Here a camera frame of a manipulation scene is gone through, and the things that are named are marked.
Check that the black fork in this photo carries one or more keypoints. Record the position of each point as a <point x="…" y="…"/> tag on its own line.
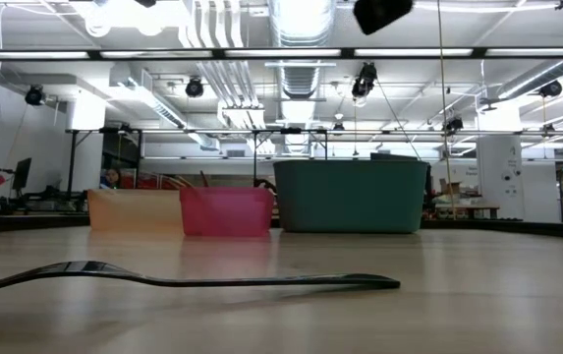
<point x="261" y="282"/>

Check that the black hanging ceiling device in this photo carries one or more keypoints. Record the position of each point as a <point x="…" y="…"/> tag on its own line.
<point x="194" y="88"/>
<point x="454" y="124"/>
<point x="363" y="81"/>
<point x="550" y="89"/>
<point x="34" y="96"/>

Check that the teal plastic bin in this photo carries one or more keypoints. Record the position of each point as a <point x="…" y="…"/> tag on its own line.
<point x="350" y="196"/>

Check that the cardboard box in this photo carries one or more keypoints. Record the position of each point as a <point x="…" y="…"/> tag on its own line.
<point x="452" y="189"/>

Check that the white square pillar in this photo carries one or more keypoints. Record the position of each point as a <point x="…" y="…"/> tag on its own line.
<point x="499" y="162"/>

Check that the wooden background table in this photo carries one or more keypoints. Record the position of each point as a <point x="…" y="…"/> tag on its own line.
<point x="467" y="205"/>

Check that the red plastic bin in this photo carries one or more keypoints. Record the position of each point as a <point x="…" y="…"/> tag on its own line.
<point x="227" y="211"/>

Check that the person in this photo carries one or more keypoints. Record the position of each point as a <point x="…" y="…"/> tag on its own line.
<point x="111" y="179"/>

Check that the orange plastic bin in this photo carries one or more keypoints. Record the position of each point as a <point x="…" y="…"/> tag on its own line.
<point x="133" y="211"/>

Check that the black monitor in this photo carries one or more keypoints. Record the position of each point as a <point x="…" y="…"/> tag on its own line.
<point x="21" y="174"/>

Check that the silver ventilation duct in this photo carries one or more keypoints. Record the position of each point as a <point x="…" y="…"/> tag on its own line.
<point x="300" y="29"/>

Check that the black overhead frame crossbar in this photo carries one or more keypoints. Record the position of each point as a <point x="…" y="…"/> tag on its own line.
<point x="281" y="54"/>

